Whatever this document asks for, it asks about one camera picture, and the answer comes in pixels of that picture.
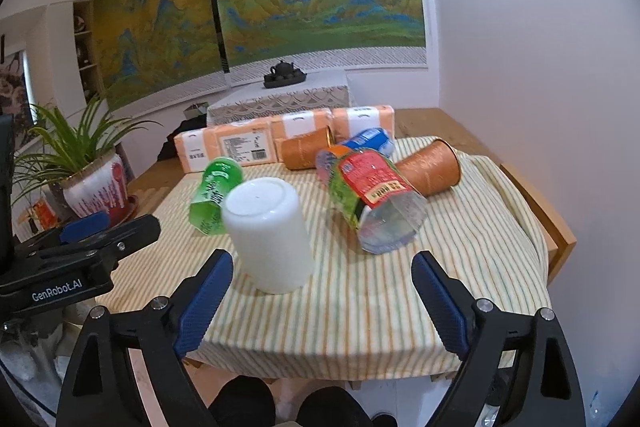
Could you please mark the patterned cloth side table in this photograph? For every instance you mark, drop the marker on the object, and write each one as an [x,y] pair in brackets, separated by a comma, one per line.
[325,89]

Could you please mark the orange tissue pack barcode label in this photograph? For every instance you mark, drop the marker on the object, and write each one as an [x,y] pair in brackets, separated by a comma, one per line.
[249,143]

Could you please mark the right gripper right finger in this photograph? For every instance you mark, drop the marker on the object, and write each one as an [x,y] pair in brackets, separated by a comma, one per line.
[544,388]

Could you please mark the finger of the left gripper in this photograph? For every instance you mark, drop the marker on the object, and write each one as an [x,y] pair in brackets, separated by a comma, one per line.
[45,252]
[85,227]

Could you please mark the orange paper cup left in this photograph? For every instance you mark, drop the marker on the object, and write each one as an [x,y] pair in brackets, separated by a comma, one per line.
[299,153]

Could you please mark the wooden table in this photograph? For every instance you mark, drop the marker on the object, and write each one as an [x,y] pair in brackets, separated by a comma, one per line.
[450,131]

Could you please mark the orange paper cup right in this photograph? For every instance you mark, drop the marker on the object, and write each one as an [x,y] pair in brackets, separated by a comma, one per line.
[433,169]

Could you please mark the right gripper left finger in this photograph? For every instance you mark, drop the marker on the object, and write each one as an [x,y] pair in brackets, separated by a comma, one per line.
[99,388]

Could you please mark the orange tissue pack far left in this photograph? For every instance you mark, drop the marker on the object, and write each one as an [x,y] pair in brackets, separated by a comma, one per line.
[200,148]

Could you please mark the dark bag on floor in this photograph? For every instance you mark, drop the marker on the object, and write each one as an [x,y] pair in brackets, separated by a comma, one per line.
[173,144]

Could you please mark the potted spider plant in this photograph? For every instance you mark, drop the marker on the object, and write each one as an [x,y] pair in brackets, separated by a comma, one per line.
[69,149]

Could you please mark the left landscape painting panel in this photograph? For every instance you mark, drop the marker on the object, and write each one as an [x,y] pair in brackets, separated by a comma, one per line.
[147,46]

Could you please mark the red white flower pot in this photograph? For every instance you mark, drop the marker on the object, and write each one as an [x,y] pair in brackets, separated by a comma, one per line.
[101,186]

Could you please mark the blue orange soda bottle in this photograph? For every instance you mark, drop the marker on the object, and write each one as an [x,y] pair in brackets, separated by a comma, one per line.
[373,138]

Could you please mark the black teapot set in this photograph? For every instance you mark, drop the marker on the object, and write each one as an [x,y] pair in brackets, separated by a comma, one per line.
[283,74]

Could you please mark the white ceramic cup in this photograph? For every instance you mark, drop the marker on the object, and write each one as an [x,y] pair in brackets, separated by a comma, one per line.
[266,224]

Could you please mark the orange paper cup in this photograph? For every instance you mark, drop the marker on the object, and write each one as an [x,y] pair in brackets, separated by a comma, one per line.
[299,153]
[433,169]

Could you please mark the green tea bottle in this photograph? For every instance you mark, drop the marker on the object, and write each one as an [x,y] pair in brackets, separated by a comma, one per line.
[220,177]

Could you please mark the orange tissue pack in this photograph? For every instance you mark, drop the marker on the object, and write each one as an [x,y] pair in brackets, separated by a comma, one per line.
[200,148]
[349,121]
[290,125]

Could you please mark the orange tissue pack far right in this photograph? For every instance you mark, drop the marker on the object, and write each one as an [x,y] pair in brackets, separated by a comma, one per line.
[349,121]

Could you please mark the striped yellow tablecloth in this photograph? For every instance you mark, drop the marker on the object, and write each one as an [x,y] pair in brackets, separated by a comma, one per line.
[360,266]

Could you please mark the wooden wall shelf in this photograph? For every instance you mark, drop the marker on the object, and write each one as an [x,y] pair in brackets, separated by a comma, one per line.
[85,44]

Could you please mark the red green label bottle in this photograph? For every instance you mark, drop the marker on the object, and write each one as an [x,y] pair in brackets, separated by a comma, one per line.
[376,200]

